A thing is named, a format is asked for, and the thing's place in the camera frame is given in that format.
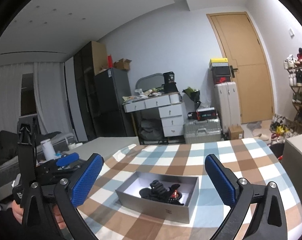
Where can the wooden door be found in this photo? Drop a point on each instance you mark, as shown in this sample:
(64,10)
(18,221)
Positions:
(245,67)

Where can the person's left forearm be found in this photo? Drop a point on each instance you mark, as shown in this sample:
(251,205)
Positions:
(3,227)

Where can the person's left hand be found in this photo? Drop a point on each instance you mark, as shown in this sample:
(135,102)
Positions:
(17,211)

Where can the small cardboard box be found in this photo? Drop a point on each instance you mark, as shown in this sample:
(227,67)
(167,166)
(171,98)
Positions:
(236,132)

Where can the stack of shoe boxes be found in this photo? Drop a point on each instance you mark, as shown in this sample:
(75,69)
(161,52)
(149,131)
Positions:
(219,71)

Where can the grey cushion under desk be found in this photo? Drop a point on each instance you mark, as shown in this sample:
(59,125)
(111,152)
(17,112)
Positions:
(151,130)

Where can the dark grey fridge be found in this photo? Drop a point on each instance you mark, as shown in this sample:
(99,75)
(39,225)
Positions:
(111,102)

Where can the black hair clip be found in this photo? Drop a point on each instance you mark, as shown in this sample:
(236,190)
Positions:
(173,187)

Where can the white suitcase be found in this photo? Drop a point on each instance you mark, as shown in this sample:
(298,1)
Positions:
(227,107)

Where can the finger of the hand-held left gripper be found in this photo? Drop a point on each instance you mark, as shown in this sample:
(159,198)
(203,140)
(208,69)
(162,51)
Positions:
(66,171)
(67,159)

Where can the white curtain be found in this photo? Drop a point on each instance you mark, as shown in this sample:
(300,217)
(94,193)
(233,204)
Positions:
(8,97)

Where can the black paper bag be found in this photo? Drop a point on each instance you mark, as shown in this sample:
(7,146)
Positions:
(169,82)

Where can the wooden shoe rack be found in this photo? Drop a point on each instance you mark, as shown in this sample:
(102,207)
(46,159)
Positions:
(300,80)

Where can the dark bedding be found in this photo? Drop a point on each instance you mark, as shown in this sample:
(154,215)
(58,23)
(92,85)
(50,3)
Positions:
(6,145)

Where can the white jar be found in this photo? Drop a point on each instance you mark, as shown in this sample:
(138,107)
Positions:
(74,145)

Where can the clutter on desk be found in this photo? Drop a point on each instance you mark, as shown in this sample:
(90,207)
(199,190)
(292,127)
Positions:
(143,95)

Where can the tall wardrobe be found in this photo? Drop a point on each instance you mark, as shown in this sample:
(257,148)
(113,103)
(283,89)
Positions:
(83,80)

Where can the dark wrapped bouquet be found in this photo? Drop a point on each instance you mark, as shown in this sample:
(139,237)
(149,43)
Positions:
(192,95)

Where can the silver suitcase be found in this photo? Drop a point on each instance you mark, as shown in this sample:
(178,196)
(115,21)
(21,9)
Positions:
(202,131)

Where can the white dressing desk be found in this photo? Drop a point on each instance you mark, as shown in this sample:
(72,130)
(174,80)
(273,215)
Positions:
(171,115)

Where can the black scrunchie pile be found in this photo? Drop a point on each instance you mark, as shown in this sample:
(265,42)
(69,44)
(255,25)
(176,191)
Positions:
(153,190)

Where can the grey floor cloth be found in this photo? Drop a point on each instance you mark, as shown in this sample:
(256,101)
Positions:
(254,126)

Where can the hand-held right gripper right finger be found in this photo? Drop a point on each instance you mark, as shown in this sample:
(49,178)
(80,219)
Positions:
(221,180)

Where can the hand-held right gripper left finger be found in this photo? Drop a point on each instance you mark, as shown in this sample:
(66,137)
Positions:
(87,180)

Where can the white bottle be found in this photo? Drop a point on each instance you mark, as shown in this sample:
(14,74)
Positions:
(48,151)

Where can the black orange shoe box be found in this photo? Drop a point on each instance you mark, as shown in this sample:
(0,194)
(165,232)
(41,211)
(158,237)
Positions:
(206,114)

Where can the open cardboard box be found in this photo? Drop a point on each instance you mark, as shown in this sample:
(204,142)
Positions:
(122,65)

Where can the arched desk mirror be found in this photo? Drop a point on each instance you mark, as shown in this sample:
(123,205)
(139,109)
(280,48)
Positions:
(149,81)

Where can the small black shoe box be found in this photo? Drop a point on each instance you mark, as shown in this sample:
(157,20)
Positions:
(192,116)

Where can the beige slipper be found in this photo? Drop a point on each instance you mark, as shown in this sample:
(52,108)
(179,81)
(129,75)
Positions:
(262,137)

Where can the red hair clip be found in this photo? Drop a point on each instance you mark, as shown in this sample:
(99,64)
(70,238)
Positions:
(174,194)

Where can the white light switch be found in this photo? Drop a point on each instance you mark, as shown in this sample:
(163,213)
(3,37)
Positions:
(291,32)

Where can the grey low table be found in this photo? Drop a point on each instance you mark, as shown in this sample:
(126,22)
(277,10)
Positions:
(108,146)

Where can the grey cabinet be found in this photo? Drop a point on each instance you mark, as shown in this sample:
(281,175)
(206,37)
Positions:
(298,152)

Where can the grey cardboard box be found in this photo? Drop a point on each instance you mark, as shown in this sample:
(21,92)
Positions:
(146,205)

